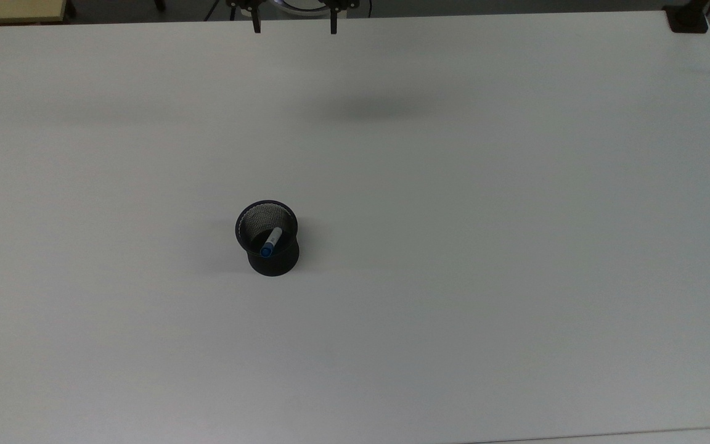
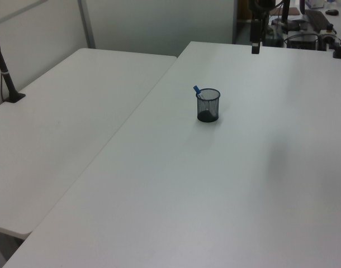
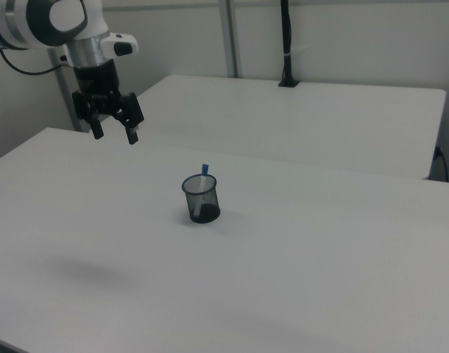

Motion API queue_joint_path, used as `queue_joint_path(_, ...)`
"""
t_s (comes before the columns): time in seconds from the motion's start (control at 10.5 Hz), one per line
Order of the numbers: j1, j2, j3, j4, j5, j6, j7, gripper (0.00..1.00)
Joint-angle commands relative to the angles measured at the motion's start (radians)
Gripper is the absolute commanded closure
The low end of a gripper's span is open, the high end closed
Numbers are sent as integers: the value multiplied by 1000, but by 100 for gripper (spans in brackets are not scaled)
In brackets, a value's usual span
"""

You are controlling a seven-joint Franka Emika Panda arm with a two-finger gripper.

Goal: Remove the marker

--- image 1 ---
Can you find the black table clamp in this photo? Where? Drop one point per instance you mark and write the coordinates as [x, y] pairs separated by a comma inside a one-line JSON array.
[[688, 20]]

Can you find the light wooden table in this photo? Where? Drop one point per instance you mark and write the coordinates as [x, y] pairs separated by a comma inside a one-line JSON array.
[[10, 9]]

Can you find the black mesh pen holder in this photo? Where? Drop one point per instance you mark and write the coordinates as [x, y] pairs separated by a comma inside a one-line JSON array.
[[273, 264]]

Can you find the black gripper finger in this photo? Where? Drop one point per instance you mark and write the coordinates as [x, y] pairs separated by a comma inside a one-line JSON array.
[[333, 23], [257, 23]]

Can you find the black tripod legs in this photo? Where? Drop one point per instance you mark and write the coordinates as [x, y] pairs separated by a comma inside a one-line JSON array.
[[212, 11]]

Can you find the blue capped white marker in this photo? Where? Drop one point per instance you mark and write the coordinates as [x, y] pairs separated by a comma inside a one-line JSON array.
[[273, 239]]

